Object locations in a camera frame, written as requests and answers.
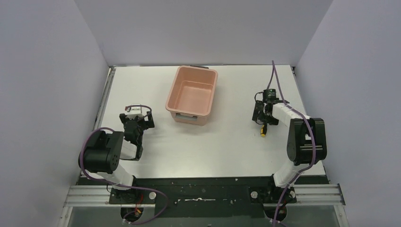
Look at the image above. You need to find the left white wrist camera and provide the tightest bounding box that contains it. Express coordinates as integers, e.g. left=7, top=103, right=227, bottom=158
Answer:
left=125, top=105, right=143, bottom=120

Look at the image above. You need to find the yellow black handled screwdriver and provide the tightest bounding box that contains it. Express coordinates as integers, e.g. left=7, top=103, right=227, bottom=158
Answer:
left=260, top=124, right=267, bottom=137

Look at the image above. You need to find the aluminium left side rail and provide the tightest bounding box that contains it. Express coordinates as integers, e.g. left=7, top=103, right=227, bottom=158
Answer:
left=93, top=66, right=116, bottom=129

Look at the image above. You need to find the aluminium front rail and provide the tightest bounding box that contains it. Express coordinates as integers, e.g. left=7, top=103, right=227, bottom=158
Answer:
left=64, top=184, right=345, bottom=208

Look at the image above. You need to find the pink plastic bin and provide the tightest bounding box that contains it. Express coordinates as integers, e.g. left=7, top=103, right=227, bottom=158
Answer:
left=165, top=65, right=218, bottom=126

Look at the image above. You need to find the aluminium rail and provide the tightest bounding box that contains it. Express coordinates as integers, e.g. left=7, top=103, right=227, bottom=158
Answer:
left=64, top=184, right=345, bottom=208
left=93, top=66, right=116, bottom=129

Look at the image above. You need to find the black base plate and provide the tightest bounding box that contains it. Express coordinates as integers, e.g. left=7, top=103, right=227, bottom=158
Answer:
left=105, top=176, right=328, bottom=223

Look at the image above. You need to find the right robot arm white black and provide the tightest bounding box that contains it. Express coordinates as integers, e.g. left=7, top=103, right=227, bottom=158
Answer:
left=252, top=88, right=327, bottom=202

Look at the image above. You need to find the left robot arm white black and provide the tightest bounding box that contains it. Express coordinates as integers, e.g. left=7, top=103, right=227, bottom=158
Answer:
left=78, top=111, right=155, bottom=203

